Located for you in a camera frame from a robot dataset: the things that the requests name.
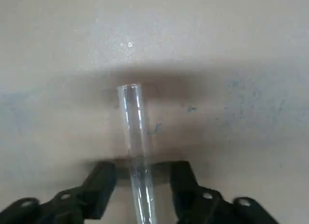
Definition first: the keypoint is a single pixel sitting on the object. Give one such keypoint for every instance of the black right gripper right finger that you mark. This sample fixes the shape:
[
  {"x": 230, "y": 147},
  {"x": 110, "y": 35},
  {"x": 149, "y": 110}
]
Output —
[{"x": 193, "y": 204}]

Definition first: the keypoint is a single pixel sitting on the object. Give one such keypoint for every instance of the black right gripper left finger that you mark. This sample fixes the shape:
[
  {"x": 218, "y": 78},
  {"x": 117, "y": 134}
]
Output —
[{"x": 72, "y": 204}]

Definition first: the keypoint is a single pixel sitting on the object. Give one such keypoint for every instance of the clear glass thermometer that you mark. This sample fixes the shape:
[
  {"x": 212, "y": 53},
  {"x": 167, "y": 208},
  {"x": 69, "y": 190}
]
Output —
[{"x": 135, "y": 127}]

